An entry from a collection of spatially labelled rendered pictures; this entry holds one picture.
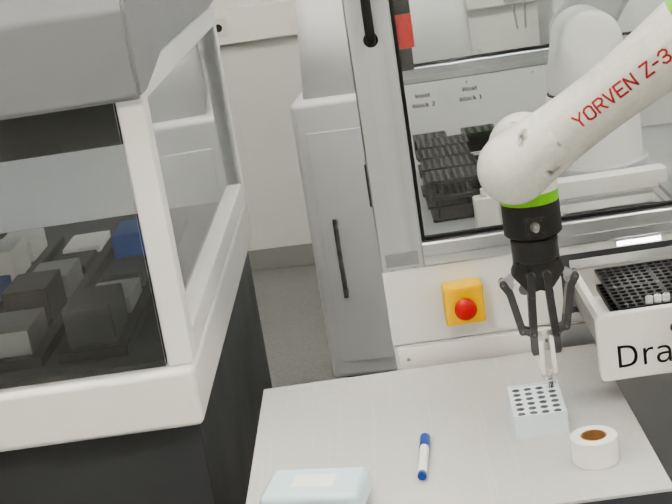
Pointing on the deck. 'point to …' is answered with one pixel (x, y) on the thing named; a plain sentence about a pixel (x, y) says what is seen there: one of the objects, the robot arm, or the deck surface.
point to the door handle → (368, 24)
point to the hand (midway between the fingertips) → (546, 353)
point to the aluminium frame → (405, 188)
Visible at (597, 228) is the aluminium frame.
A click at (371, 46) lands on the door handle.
